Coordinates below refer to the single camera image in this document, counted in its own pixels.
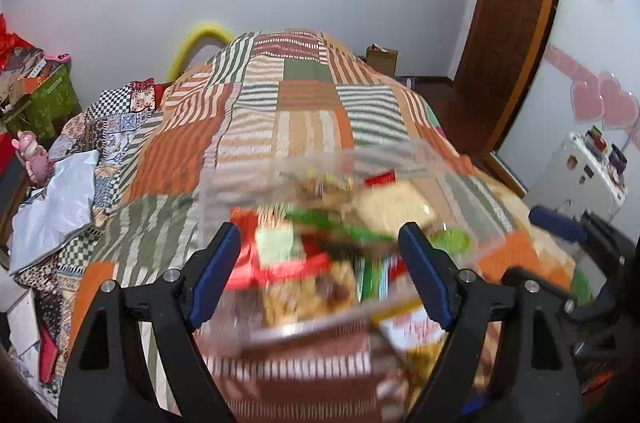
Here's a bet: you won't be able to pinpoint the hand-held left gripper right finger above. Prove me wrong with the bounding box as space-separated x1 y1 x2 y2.
397 222 583 423

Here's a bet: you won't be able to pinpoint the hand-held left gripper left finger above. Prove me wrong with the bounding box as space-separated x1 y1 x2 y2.
57 222 242 423

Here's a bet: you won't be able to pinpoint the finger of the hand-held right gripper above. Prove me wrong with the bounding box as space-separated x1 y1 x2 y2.
529 205 632 255
500 267 601 324

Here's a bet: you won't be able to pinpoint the red snack packet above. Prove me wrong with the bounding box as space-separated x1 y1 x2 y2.
229 209 332 293

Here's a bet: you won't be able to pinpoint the green jelly cup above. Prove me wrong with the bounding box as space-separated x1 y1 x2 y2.
430 228 474 262

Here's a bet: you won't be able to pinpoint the yellow snack packet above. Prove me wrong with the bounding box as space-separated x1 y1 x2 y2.
379 303 452 404

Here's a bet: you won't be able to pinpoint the clear biscuit packet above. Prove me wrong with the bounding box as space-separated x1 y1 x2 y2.
350 180 439 235

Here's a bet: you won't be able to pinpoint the orange puffs snack bag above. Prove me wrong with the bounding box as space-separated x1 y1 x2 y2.
260 260 359 330

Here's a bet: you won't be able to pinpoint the clear plastic container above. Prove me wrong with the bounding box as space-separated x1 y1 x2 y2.
197 138 517 354

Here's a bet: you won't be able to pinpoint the green snack packet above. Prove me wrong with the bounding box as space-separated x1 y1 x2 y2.
282 208 397 245

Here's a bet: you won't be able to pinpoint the white fridge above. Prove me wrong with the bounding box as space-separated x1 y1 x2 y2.
522 130 629 225

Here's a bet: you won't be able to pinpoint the checkered patchwork quilt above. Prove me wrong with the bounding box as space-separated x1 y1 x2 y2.
14 78 167 356

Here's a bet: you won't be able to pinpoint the striped patchwork bedspread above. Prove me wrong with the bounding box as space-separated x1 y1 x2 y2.
65 30 576 423

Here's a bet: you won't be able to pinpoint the white books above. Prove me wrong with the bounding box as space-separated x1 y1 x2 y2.
0 283 42 355

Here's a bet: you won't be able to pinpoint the brown wooden door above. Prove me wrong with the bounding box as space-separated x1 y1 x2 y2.
452 0 569 166

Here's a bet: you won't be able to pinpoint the pink plush toy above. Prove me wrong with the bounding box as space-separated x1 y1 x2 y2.
12 130 54 184

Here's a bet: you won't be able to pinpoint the brown paper bag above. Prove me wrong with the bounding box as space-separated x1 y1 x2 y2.
365 44 400 76

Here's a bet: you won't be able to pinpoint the green storage box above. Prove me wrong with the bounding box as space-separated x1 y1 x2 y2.
2 63 83 144

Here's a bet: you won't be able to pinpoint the red box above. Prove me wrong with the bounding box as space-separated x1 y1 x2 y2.
0 134 24 176

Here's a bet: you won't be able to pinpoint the pile of cardboard clutter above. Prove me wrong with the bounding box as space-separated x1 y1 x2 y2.
0 45 71 104

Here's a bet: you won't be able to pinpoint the red plastic bag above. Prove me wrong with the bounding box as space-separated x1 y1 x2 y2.
0 14 27 70

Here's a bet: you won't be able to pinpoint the pink wall stickers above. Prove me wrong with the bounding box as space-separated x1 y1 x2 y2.
545 44 640 152

